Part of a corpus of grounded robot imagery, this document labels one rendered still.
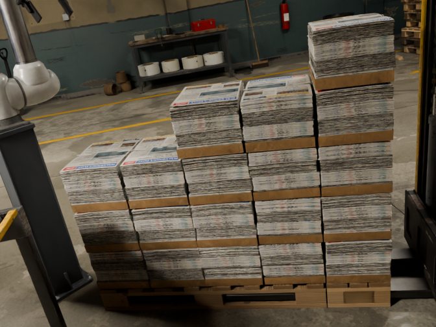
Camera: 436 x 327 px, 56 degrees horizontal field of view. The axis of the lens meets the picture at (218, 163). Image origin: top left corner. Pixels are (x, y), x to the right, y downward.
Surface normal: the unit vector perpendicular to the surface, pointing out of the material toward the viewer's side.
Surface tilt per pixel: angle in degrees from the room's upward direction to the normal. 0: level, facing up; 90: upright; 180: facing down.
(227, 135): 90
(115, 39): 90
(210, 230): 90
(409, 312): 0
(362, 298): 90
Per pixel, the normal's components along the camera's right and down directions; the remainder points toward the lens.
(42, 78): 0.77, 0.09
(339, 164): -0.13, 0.40
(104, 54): 0.16, 0.36
